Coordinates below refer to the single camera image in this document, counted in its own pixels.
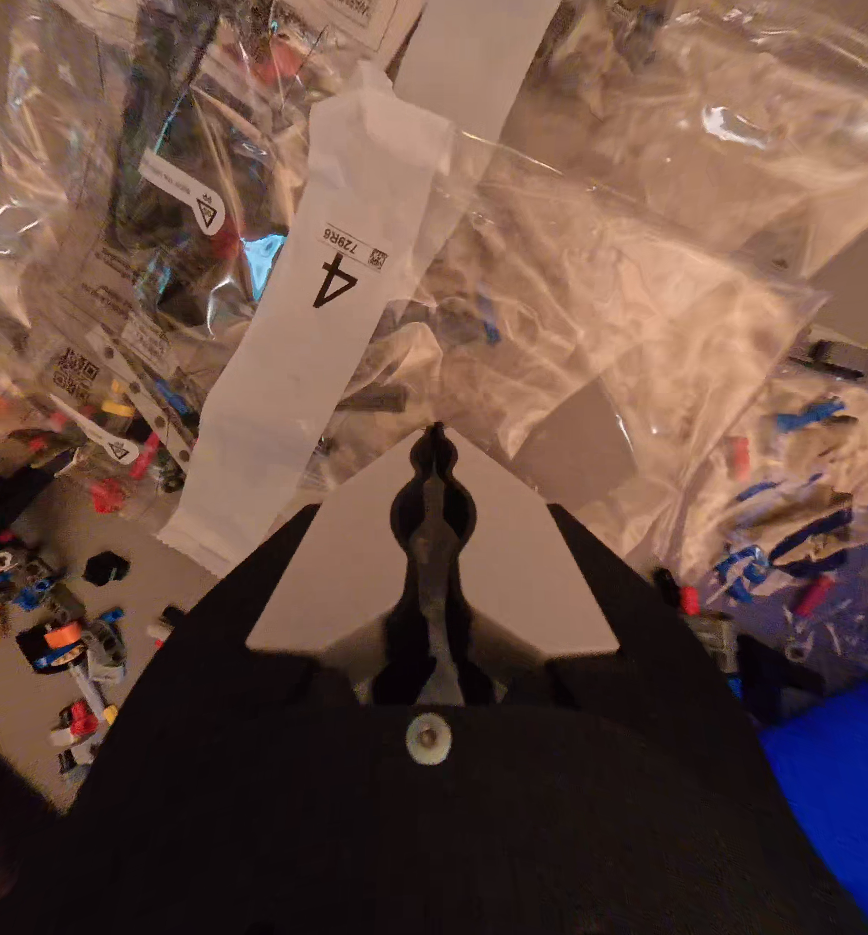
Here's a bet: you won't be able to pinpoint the clear bag white strip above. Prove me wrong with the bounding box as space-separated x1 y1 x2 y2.
156 62 831 580
390 0 868 282

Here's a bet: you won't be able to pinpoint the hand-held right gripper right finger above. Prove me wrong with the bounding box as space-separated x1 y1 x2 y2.
437 424 621 706

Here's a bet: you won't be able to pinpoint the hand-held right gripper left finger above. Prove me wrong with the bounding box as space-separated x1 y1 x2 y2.
246 424 438 706

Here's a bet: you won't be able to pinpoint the crumpled clear plastic bag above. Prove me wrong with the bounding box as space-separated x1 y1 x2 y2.
649 351 868 676

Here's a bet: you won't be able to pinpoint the black orange lego assembly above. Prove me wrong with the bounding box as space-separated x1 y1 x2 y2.
0 466 88 647

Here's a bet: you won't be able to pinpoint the grey black lego connectors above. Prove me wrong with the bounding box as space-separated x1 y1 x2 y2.
786 335 868 382

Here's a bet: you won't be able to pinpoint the small black lego clip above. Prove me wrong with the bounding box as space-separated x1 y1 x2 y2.
82 551 131 588

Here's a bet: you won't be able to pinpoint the large clear lego parts bag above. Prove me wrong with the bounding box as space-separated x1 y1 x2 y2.
0 0 318 523

